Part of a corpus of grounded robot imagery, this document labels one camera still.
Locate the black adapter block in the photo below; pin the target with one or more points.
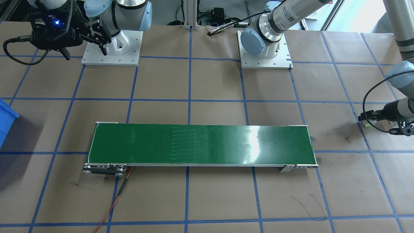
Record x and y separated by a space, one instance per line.
219 14

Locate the green conveyor belt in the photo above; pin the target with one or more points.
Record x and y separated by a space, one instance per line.
194 145

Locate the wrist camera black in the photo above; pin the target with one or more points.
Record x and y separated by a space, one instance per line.
404 127
56 24

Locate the white square base plate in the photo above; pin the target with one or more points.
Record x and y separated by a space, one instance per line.
281 61
129 55

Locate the silver metal tube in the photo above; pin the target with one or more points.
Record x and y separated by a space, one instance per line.
220 28

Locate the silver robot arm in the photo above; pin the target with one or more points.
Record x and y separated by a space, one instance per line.
281 19
129 16

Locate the blue open-front bin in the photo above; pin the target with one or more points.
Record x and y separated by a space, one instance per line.
5 123

